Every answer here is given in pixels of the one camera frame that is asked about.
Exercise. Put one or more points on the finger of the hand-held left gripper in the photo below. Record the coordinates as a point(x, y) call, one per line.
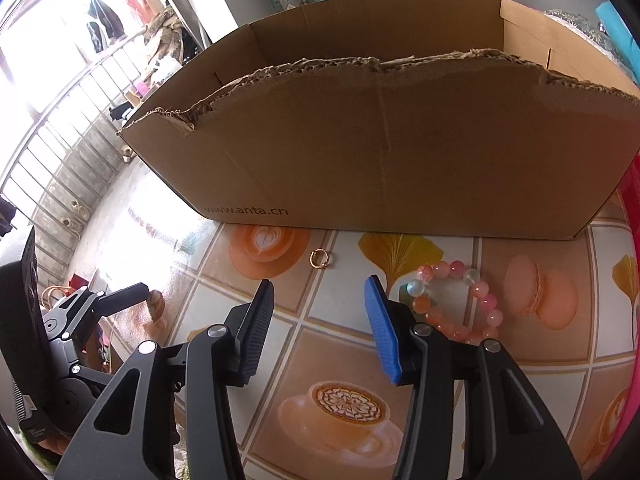
point(125, 297)

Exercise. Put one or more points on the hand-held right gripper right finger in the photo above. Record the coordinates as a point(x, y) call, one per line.
point(382, 332)

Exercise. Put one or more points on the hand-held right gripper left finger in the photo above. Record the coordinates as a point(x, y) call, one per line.
point(255, 332)

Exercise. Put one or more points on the brown cardboard box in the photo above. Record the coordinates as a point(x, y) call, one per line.
point(400, 150)

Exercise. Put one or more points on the red gift bag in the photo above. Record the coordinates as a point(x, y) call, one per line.
point(77, 281)

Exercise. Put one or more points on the leaf and coffee print tablecloth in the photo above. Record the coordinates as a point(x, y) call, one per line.
point(325, 360)

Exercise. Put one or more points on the pair of beige shoes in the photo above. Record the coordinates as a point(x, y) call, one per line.
point(75, 215)

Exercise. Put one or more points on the metal balcony railing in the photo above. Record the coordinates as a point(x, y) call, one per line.
point(50, 150)

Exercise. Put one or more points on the hanging clothes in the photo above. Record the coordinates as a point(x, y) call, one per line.
point(150, 20)

